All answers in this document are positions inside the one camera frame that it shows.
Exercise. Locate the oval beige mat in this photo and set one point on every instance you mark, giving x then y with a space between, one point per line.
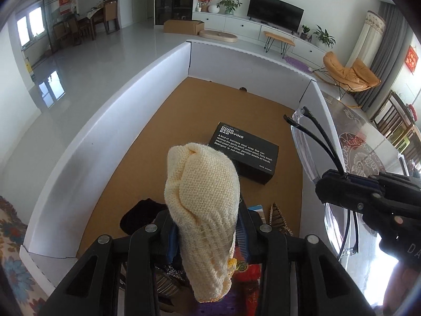
218 35

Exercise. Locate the black television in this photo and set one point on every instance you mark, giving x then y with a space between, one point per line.
274 11

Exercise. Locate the white round vase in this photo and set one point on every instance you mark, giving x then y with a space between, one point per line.
213 9

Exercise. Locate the red door poster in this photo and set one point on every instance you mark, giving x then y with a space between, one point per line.
65 5

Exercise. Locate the orange lounge chair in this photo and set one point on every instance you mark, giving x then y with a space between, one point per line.
345 72

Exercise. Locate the air conditioner with fabric cover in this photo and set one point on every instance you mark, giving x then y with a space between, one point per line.
368 39

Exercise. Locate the cream knitted cloth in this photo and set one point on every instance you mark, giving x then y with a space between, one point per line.
204 197

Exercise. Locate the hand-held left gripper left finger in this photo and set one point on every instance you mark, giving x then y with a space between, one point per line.
171 247

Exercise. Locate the person's right hand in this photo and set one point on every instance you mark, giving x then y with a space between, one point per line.
401 289

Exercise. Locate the wooden slatted chair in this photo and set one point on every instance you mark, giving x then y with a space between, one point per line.
393 118

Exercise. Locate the purple round mat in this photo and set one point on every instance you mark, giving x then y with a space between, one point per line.
296 63

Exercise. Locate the white television cabinet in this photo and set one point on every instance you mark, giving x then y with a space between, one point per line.
243 26

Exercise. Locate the green leafy potted plant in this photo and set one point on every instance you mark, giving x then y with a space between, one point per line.
229 5

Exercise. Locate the red flower plant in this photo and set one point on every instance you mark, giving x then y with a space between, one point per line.
204 0

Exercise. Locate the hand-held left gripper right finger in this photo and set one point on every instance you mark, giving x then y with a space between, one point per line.
243 237

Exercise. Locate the blue and white medicine box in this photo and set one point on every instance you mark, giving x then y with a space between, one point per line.
256 209

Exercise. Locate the small yellow object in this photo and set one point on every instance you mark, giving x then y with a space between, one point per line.
30 65

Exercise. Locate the red wall decoration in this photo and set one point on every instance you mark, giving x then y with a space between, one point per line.
411 58

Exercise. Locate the red fabric pouch ornament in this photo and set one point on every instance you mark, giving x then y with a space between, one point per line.
250 289

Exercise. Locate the wooden dining table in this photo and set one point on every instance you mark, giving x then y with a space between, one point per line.
93 14

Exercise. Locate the wooden bench with metal legs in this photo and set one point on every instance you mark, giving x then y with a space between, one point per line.
279 38

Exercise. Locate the floral patterned cloth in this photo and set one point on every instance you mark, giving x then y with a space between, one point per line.
13 263

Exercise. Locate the black rectangular box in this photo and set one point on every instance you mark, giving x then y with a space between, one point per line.
250 151

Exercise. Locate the white cardboard box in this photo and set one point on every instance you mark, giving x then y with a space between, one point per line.
98 138

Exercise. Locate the large potted plant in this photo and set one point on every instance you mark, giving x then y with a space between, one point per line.
324 36

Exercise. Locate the small potted plant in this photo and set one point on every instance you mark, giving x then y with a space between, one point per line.
305 32

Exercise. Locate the gold toothed hair clip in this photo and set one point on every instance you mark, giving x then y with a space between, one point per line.
279 220

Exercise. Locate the brown cardboard box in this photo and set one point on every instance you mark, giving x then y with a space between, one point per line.
182 27

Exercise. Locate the dark dining chair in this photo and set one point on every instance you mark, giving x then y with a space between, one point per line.
61 34
75 29

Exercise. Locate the black velvet hair accessory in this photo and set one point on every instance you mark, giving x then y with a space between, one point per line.
141 215

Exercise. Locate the clear safety glasses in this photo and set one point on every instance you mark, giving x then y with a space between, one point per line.
306 158

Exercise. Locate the grey curtain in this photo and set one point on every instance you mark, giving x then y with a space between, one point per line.
388 56

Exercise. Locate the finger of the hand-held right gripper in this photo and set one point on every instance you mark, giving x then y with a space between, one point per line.
342 192
348 175

